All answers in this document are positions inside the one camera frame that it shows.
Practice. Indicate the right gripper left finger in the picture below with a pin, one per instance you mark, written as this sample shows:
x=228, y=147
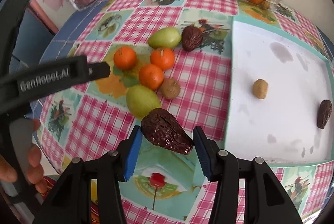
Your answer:
x=69, y=201

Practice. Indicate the small tan longan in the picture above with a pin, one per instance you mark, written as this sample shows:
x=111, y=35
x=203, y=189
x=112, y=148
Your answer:
x=260, y=88

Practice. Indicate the brown walnut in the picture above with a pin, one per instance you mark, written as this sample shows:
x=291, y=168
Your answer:
x=170, y=88

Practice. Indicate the lowest dark dried date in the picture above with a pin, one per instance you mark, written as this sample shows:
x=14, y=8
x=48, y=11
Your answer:
x=324, y=113

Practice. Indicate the large dark dried date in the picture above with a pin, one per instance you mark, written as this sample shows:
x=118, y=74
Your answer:
x=162, y=129

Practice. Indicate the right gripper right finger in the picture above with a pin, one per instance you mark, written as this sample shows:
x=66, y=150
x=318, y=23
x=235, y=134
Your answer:
x=266, y=201

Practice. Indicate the orange tangerine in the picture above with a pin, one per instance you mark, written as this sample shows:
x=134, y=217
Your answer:
x=125, y=58

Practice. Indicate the person left hand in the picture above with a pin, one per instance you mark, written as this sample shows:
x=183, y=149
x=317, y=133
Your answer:
x=35, y=172

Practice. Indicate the green jujube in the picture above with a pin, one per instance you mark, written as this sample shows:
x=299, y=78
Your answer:
x=168, y=37
x=140, y=100

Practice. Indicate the white tray with teal rim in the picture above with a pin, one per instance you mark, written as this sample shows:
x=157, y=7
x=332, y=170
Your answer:
x=281, y=128

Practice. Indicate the checkered fruit tablecloth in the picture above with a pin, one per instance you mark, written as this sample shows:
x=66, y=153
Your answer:
x=177, y=51

